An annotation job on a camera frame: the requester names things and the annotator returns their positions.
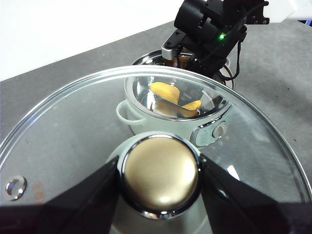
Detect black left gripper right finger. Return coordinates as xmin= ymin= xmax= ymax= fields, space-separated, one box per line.
xmin=200 ymin=154 xmax=312 ymax=234

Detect yellow corn cob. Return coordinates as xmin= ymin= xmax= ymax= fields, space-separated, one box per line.
xmin=149 ymin=54 xmax=202 ymax=112

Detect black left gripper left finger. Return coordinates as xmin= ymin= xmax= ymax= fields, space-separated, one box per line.
xmin=0 ymin=156 xmax=120 ymax=234

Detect glass lid with green knob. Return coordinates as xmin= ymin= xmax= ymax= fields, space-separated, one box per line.
xmin=0 ymin=65 xmax=312 ymax=234

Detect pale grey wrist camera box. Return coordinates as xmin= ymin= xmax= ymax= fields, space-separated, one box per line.
xmin=161 ymin=46 xmax=180 ymax=59

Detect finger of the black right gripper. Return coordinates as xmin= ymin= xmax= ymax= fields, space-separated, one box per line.
xmin=178 ymin=82 xmax=205 ymax=107

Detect black cable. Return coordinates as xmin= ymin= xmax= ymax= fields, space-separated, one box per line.
xmin=223 ymin=40 xmax=242 ymax=81

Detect white angular panel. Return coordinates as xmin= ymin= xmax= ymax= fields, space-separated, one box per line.
xmin=265 ymin=0 xmax=312 ymax=24

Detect pale green electric cooking pot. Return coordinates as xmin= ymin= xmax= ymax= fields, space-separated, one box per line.
xmin=116 ymin=48 xmax=236 ymax=148

